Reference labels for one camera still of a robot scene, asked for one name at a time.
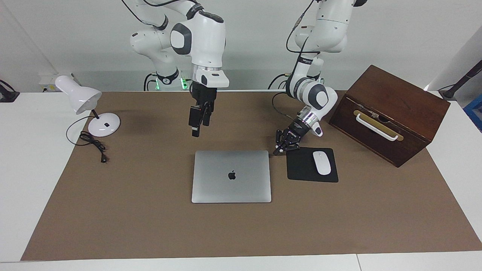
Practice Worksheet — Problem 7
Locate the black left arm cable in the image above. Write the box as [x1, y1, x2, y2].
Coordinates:
[272, 0, 321, 123]

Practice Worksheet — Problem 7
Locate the white desk lamp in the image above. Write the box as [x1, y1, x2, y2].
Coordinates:
[55, 75, 121, 137]

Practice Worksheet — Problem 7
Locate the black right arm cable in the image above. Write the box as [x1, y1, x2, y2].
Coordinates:
[121, 0, 198, 27]

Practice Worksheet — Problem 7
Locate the black clamp mount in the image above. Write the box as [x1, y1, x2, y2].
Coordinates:
[0, 80, 20, 103]

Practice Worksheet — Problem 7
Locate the white box handle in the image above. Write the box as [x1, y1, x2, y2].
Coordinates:
[356, 113, 399, 142]

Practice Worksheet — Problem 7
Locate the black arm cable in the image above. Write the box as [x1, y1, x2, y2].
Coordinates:
[121, 0, 198, 27]
[272, 0, 321, 123]

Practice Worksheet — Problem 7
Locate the black mouse pad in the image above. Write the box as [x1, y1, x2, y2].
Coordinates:
[286, 146, 339, 183]

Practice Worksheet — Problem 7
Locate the white wall socket strip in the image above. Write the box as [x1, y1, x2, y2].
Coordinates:
[39, 73, 61, 93]

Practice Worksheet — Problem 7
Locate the black lamp power cable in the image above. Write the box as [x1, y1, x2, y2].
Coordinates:
[66, 115, 110, 164]

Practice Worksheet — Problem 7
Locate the black stand leg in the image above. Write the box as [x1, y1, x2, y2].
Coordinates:
[439, 60, 482, 100]

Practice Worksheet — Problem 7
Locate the white computer mouse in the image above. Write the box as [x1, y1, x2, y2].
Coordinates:
[313, 151, 332, 176]

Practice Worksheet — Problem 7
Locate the black left base cable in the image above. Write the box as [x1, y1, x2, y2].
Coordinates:
[268, 73, 290, 90]

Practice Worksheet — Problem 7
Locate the silver laptop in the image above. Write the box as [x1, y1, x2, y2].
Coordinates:
[191, 150, 272, 204]

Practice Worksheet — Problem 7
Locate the dark brown wooden box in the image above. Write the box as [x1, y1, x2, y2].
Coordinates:
[328, 65, 451, 168]

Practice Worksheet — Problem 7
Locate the brown table mat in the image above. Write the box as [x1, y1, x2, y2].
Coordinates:
[21, 90, 482, 261]

